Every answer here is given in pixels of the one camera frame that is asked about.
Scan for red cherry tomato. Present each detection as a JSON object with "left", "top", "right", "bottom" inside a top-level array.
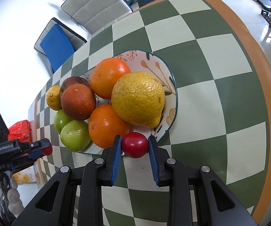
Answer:
[
  {"left": 41, "top": 145, "right": 53, "bottom": 156},
  {"left": 121, "top": 132, "right": 149, "bottom": 159}
]

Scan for large green apple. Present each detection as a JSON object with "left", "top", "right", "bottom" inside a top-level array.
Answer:
[{"left": 54, "top": 109, "right": 72, "bottom": 134}]

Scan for small yellow lemon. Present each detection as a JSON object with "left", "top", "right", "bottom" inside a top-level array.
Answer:
[{"left": 46, "top": 85, "right": 61, "bottom": 111}]

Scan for dark red orange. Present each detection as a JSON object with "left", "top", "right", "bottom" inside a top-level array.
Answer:
[{"left": 60, "top": 84, "right": 96, "bottom": 121}]

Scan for large yellow citrus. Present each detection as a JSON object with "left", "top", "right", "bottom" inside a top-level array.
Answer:
[{"left": 111, "top": 71, "right": 165, "bottom": 129}]

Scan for red plastic bag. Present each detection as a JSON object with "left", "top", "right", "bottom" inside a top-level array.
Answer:
[{"left": 8, "top": 120, "right": 32, "bottom": 143}]

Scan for yellow snack box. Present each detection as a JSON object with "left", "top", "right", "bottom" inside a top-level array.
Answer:
[{"left": 12, "top": 165, "right": 41, "bottom": 185}]

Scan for bright orange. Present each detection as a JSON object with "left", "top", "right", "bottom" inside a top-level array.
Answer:
[
  {"left": 89, "top": 104, "right": 130, "bottom": 148},
  {"left": 90, "top": 58, "right": 131, "bottom": 99}
]

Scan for red apple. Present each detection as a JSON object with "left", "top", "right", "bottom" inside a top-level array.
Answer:
[{"left": 59, "top": 76, "right": 92, "bottom": 99}]

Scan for blue cushioned chair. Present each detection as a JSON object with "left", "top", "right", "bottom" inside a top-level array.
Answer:
[{"left": 34, "top": 17, "right": 87, "bottom": 72}]

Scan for floral ceramic plate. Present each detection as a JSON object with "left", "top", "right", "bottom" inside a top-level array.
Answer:
[{"left": 77, "top": 49, "right": 179, "bottom": 156}]

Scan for white padded chair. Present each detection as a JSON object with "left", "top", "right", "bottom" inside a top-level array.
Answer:
[{"left": 61, "top": 0, "right": 133, "bottom": 35}]

